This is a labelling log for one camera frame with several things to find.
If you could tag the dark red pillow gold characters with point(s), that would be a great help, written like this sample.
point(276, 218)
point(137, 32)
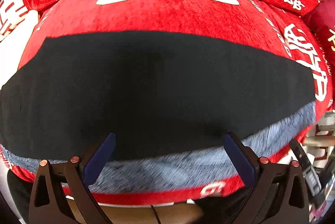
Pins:
point(321, 22)

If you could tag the red bed cover white characters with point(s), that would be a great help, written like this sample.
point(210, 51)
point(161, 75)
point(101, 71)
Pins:
point(253, 23)

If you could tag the black pants with patterned lining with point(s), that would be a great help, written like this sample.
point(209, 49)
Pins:
point(168, 98)

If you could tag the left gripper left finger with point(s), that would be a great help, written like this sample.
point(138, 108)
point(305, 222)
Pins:
point(48, 203)

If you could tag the white shelf furniture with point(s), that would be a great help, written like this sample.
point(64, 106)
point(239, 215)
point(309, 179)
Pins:
point(319, 141)

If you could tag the wooden bed frame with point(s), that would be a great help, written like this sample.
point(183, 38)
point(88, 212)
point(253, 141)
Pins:
point(173, 213)

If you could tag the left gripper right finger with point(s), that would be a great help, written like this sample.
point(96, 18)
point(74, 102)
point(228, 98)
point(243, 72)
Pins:
point(278, 193)

